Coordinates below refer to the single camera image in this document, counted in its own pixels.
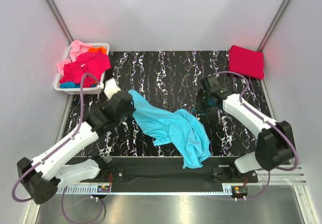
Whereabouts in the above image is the cyan t shirt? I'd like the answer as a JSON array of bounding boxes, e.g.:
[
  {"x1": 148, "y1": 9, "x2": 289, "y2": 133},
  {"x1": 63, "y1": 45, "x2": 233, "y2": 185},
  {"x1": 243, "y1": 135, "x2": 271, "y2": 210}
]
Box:
[{"x1": 128, "y1": 90, "x2": 211, "y2": 169}]

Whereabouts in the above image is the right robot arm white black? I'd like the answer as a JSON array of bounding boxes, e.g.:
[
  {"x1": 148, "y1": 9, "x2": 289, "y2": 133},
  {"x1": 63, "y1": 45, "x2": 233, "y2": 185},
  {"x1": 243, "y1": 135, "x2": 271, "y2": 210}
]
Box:
[{"x1": 194, "y1": 75, "x2": 298, "y2": 182}]

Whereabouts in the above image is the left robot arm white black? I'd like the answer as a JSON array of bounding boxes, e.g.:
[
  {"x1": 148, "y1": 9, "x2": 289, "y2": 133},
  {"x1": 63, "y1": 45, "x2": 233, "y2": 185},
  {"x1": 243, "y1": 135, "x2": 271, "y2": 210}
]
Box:
[{"x1": 12, "y1": 91, "x2": 135, "y2": 204}]

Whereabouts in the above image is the magenta t shirt in basket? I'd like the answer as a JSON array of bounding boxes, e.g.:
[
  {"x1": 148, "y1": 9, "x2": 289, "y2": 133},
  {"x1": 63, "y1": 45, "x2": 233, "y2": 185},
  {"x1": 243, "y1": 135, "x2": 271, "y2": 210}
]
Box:
[{"x1": 59, "y1": 51, "x2": 111, "y2": 88}]

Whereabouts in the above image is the folded red t shirt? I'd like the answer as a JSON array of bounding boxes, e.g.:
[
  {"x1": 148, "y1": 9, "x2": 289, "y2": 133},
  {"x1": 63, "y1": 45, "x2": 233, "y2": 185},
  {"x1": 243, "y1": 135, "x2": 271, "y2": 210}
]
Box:
[{"x1": 228, "y1": 45, "x2": 265, "y2": 80}]

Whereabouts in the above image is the blue t shirt in basket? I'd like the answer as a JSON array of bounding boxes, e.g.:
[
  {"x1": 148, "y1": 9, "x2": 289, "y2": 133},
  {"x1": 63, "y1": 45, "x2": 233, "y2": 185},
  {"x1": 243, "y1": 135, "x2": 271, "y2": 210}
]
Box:
[{"x1": 59, "y1": 82, "x2": 97, "y2": 89}]

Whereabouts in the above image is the orange t shirt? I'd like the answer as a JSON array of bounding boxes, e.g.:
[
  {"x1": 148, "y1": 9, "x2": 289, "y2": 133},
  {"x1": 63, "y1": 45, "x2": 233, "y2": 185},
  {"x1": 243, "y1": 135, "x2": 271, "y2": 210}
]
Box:
[{"x1": 88, "y1": 47, "x2": 107, "y2": 54}]

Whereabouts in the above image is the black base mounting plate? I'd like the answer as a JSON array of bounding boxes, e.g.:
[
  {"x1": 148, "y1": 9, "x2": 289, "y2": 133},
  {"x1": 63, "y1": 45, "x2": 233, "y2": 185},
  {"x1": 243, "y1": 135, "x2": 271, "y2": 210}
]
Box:
[{"x1": 79, "y1": 156, "x2": 259, "y2": 193}]

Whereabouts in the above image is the light pink t shirt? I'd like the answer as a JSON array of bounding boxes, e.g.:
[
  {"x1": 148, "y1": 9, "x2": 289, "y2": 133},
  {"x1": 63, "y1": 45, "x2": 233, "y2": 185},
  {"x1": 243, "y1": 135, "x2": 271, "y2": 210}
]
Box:
[{"x1": 56, "y1": 40, "x2": 92, "y2": 76}]

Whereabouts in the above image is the white plastic laundry basket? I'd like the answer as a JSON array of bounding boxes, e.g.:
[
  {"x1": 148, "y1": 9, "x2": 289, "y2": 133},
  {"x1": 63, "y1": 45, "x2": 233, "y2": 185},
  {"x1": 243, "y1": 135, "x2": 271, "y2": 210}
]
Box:
[{"x1": 54, "y1": 43, "x2": 110, "y2": 95}]

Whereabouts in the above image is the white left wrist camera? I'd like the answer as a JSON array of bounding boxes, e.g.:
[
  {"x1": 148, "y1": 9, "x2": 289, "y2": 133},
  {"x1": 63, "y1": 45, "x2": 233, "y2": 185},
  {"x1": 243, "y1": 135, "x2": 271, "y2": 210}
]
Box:
[{"x1": 104, "y1": 78, "x2": 121, "y2": 100}]

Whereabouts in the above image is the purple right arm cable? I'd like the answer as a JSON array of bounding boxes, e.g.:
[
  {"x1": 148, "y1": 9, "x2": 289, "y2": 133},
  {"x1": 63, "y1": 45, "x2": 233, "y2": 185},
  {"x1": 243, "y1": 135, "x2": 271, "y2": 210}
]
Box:
[{"x1": 215, "y1": 70, "x2": 300, "y2": 171}]

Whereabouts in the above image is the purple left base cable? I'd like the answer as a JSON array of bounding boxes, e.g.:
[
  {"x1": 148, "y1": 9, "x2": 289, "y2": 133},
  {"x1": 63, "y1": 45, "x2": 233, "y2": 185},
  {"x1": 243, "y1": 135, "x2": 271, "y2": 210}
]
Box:
[{"x1": 61, "y1": 183, "x2": 107, "y2": 222}]

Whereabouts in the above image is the aluminium frame rail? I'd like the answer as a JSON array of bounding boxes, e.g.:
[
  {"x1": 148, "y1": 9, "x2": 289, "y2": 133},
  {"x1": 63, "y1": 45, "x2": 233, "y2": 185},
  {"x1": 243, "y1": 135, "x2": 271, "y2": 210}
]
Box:
[{"x1": 256, "y1": 166, "x2": 306, "y2": 185}]

